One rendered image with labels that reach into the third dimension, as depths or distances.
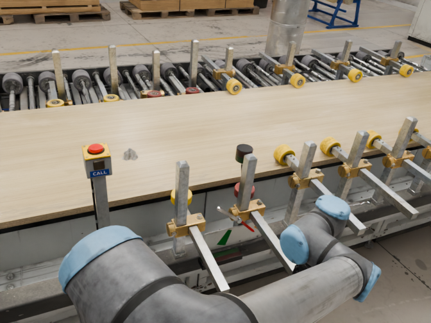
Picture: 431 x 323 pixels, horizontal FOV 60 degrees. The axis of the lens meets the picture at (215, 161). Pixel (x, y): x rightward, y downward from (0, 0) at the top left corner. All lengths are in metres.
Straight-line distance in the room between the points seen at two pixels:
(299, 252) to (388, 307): 1.61
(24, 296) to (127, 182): 0.51
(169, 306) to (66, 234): 1.14
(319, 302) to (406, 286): 2.02
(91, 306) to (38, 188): 1.07
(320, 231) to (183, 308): 0.58
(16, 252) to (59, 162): 0.37
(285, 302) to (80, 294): 0.28
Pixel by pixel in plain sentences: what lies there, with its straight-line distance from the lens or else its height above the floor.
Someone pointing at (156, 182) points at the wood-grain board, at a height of 0.90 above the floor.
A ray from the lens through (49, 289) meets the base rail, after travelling 1.44.
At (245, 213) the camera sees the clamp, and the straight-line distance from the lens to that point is 1.44.
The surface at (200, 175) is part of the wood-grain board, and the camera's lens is 1.52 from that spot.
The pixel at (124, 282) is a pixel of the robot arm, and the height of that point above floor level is 1.45.
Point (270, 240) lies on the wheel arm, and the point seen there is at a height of 0.86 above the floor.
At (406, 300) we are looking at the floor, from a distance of 2.60.
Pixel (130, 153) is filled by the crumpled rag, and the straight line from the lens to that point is 1.62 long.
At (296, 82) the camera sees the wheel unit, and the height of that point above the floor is 0.94.
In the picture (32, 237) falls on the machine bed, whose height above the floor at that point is 0.75.
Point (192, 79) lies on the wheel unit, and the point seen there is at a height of 0.93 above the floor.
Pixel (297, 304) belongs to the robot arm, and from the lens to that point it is 0.61.
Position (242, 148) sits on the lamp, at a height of 1.11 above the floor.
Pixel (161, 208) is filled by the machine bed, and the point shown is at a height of 0.76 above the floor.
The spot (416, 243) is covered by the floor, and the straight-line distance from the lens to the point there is 3.01.
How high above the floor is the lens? 1.81
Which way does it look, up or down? 34 degrees down
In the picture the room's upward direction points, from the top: 6 degrees clockwise
